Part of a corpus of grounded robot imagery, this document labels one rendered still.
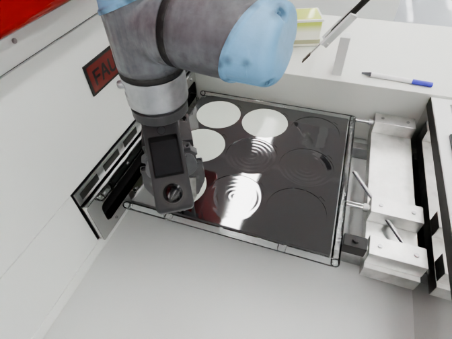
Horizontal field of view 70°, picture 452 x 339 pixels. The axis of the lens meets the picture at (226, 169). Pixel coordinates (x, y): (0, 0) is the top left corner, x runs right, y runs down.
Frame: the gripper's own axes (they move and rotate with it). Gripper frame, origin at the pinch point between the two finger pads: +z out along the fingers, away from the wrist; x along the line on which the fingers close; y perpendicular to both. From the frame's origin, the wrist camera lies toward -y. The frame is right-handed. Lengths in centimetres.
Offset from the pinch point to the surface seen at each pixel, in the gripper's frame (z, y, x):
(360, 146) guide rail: 6.4, 13.9, -40.3
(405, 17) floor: 91, 259, -235
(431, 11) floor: 91, 266, -267
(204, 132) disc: 1.4, 20.4, -6.6
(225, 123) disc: 1.5, 22.4, -11.6
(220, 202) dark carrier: 1.5, 1.2, -6.7
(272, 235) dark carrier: 1.4, -7.0, -13.7
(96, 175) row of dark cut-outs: -5.0, 5.9, 12.7
